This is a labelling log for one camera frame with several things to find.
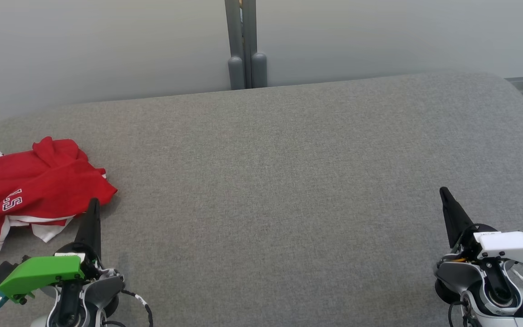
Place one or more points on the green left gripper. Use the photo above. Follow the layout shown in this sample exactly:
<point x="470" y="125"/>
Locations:
<point x="39" y="272"/>

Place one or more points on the red basketball shorts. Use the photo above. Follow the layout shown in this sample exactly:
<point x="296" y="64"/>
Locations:
<point x="39" y="181"/>

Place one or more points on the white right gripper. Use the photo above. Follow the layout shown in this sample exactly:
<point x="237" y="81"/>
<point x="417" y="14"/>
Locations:
<point x="511" y="245"/>

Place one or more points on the red white basketball jersey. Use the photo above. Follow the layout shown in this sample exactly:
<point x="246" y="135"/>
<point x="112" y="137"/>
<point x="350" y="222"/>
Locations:
<point x="46" y="231"/>

